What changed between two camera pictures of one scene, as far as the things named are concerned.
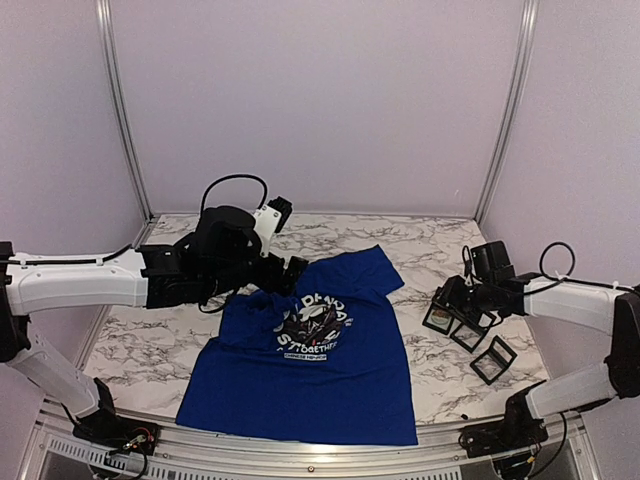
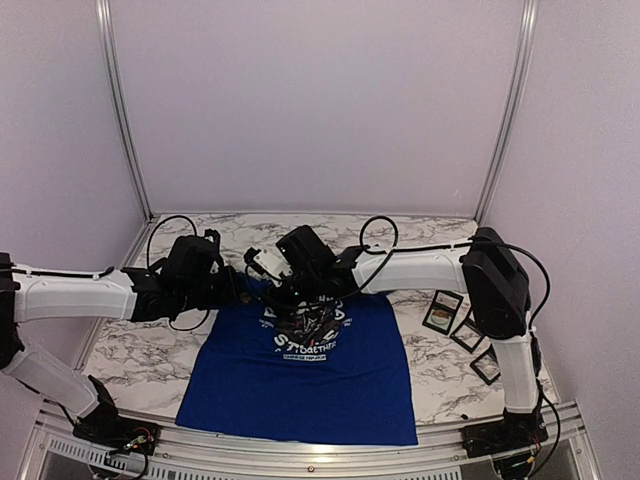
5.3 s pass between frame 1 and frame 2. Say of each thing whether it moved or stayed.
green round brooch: stayed
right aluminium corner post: stayed
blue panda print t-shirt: stayed
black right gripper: moved
